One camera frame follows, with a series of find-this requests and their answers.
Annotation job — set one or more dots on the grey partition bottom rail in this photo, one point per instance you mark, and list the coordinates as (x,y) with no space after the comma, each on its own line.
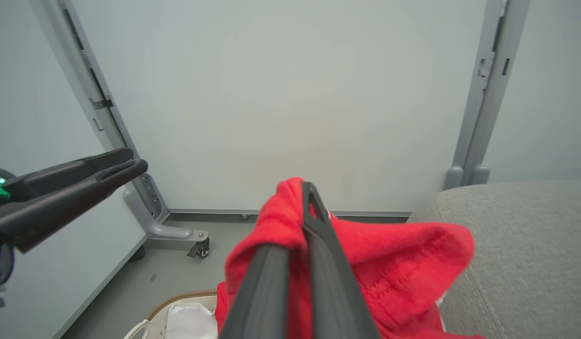
(366,214)

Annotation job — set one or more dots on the grey partition panel frame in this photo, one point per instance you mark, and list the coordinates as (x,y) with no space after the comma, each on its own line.
(90,80)

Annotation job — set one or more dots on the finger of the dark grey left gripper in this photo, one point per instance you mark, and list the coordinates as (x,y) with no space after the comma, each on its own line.
(69,173)
(60,207)

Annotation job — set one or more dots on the white laundry basket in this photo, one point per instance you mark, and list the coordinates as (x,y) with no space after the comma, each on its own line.
(177,301)

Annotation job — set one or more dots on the grey partition post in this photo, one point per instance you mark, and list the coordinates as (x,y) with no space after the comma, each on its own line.
(483,94)

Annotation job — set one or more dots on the white garment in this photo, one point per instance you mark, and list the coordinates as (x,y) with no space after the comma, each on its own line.
(191,322)

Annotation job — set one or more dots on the grey fabric sofa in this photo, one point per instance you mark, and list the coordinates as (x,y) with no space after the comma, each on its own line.
(526,254)

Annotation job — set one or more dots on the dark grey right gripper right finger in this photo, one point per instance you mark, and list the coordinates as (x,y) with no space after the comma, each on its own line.
(333,292)

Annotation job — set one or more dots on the black caster wheel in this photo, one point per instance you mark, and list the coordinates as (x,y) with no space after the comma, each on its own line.
(202,249)

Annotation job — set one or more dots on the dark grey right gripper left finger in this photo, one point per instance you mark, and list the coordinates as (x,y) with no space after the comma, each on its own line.
(264,301)

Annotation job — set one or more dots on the red fleece garment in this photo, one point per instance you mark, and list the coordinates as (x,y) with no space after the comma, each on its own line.
(403,268)

